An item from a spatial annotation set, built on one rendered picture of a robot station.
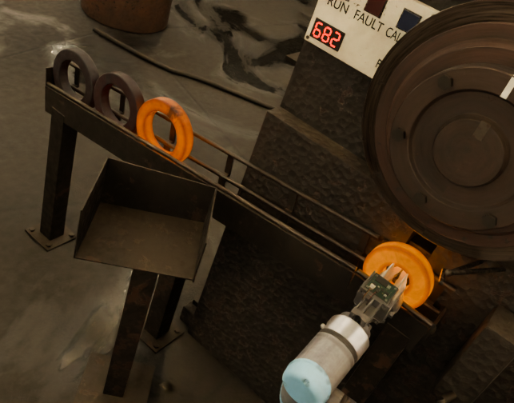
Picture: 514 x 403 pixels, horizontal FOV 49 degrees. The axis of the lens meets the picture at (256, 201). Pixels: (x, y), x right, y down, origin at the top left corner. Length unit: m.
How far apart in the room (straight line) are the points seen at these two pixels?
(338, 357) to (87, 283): 1.15
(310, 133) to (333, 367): 0.57
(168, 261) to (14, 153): 1.39
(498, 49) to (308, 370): 0.63
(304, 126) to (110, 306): 0.95
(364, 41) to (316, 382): 0.71
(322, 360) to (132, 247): 0.50
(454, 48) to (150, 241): 0.76
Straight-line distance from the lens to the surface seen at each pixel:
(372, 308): 1.15
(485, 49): 1.00
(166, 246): 1.30
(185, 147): 1.48
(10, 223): 2.20
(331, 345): 1.07
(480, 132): 0.97
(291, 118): 1.39
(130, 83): 1.60
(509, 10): 1.03
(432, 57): 1.04
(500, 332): 1.22
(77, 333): 1.87
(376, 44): 1.26
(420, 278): 1.25
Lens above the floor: 1.48
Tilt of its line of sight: 35 degrees down
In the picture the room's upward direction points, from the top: 21 degrees clockwise
